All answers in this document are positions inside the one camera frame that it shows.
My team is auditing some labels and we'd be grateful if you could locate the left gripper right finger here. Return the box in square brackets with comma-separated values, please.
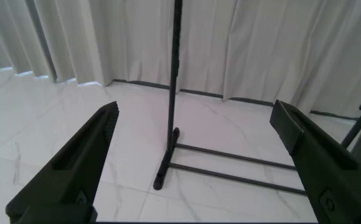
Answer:
[269, 99, 361, 224]

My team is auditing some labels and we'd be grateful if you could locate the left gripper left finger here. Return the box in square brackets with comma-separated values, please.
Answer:
[5, 101, 120, 223]

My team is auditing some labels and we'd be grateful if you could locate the black clothes rack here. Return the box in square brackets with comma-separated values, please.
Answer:
[152, 0, 361, 196]

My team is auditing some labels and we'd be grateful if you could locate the white curtain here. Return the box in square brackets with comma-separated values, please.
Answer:
[0, 0, 361, 121]

